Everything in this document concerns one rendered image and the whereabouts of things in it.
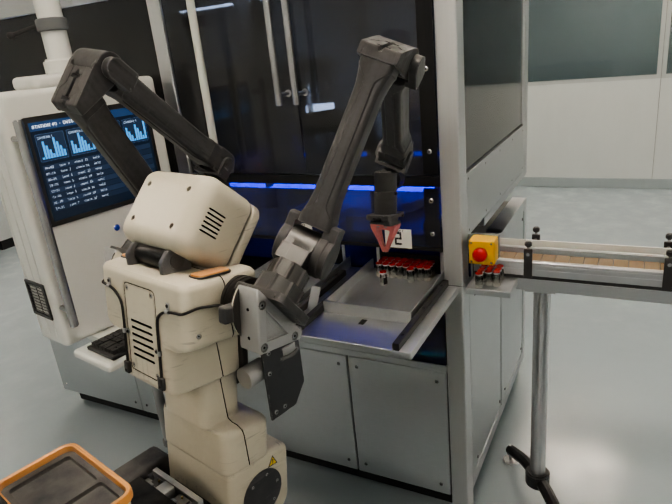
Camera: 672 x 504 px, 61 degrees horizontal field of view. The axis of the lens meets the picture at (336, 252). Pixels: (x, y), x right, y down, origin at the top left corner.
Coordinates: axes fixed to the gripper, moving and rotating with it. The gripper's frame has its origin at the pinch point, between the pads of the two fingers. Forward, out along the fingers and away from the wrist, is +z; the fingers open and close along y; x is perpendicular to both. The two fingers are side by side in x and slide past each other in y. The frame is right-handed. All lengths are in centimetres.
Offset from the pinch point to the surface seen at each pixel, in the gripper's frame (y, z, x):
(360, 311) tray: 2.3, 18.5, 8.0
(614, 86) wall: 479, -70, -38
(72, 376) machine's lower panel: 44, 86, 182
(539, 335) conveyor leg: 45, 33, -34
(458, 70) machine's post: 18.3, -44.6, -12.7
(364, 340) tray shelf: -8.8, 22.1, 1.9
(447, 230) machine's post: 25.0, -1.4, -9.1
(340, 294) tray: 12.1, 17.5, 18.9
